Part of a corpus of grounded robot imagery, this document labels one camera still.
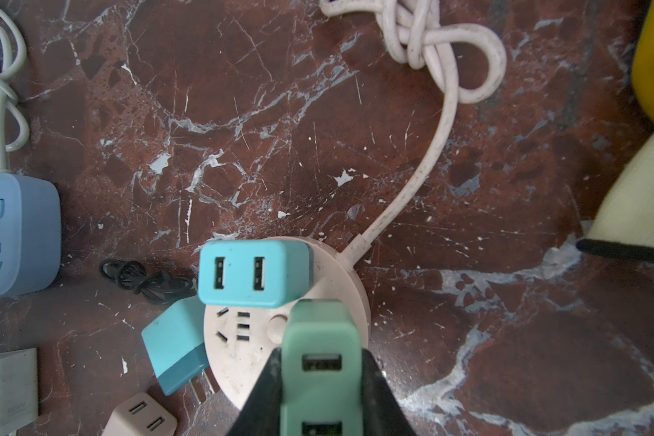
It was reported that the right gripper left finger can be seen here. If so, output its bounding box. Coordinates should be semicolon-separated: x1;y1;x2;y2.
226;348;283;436

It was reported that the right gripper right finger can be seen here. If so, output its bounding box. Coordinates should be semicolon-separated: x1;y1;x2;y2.
362;349;415;436

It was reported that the green charger plug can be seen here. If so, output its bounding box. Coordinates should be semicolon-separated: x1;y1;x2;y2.
280;300;364;435

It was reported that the teal charger plug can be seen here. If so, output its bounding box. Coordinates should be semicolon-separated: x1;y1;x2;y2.
197;239;312;309
142;296;209;396

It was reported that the white charger plug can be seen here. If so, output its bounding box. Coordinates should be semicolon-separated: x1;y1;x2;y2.
0;348;39;435

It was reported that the pink round power strip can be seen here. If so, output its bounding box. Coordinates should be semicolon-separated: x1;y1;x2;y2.
202;236;372;409

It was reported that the blue square power strip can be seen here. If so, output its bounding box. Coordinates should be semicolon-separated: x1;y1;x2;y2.
0;174;62;298

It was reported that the pink charger plug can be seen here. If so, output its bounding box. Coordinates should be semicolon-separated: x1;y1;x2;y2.
102;392;178;436

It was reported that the yellow black work glove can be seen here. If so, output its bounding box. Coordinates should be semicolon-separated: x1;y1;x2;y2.
576;2;654;263

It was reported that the black usb cable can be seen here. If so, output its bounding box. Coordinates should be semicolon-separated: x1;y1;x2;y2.
98;258;198;306

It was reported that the pink power strip cord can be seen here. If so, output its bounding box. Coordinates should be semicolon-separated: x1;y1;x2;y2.
318;0;509;271

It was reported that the white power strip cord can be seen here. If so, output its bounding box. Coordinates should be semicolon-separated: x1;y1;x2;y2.
0;0;32;175

